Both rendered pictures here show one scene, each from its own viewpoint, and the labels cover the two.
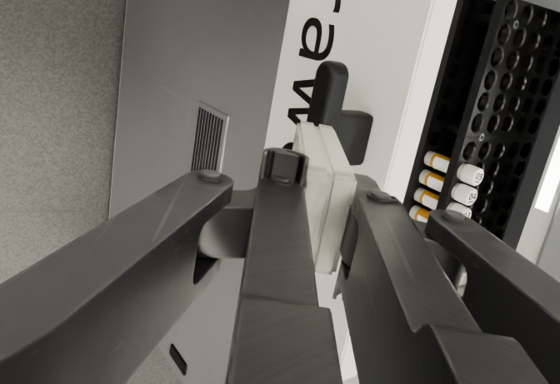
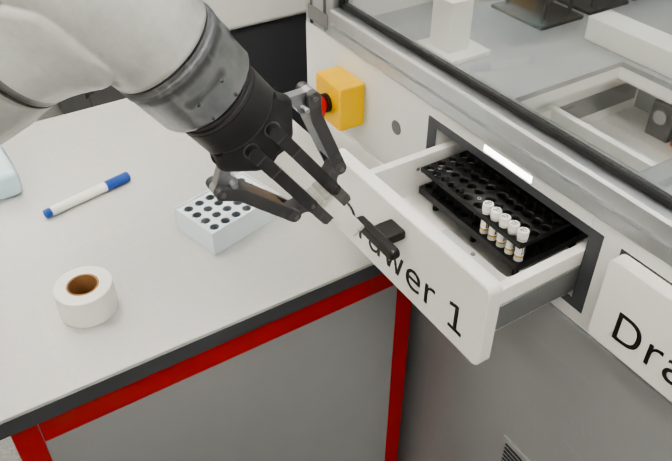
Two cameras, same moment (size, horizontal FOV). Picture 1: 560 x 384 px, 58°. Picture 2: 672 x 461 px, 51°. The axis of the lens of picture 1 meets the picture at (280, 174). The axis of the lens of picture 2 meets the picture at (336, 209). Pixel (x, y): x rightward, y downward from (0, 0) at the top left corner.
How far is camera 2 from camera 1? 0.64 m
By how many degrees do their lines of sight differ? 60
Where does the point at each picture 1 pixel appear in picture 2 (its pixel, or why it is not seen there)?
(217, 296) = not seen: outside the picture
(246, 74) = (479, 393)
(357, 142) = (392, 226)
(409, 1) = (363, 189)
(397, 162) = (406, 213)
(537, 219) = (536, 183)
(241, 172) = (541, 445)
